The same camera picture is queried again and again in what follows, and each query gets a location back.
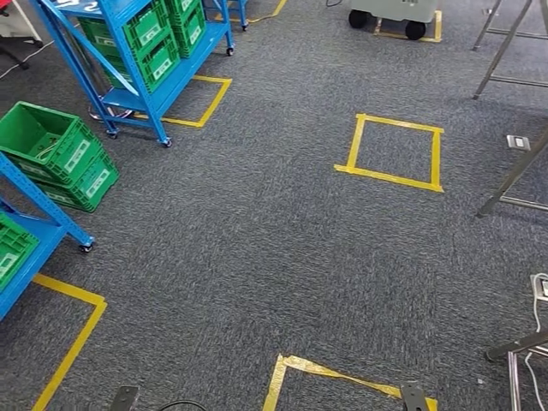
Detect large blue metal shelf rack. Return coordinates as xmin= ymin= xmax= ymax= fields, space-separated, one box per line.
xmin=0 ymin=152 xmax=95 ymax=323

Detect black office chair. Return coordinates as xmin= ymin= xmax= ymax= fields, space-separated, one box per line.
xmin=0 ymin=0 xmax=45 ymax=72

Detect chrome stool base ring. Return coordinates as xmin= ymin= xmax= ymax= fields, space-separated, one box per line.
xmin=88 ymin=102 xmax=134 ymax=122

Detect white cable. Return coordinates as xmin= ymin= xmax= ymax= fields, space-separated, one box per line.
xmin=0 ymin=39 xmax=56 ymax=81
xmin=523 ymin=275 xmax=548 ymax=411

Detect white wheeled cart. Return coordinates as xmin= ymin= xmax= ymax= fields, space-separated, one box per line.
xmin=347 ymin=0 xmax=439 ymax=42

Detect steel table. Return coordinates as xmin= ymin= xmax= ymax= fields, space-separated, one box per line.
xmin=472 ymin=0 xmax=548 ymax=219

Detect white wire bundle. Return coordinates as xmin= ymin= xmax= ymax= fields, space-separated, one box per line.
xmin=35 ymin=142 xmax=60 ymax=162

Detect green open plastic crate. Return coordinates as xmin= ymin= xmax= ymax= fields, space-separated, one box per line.
xmin=0 ymin=102 xmax=103 ymax=188

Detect green folded plastic crate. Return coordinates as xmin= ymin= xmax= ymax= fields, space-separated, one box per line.
xmin=0 ymin=212 xmax=40 ymax=291

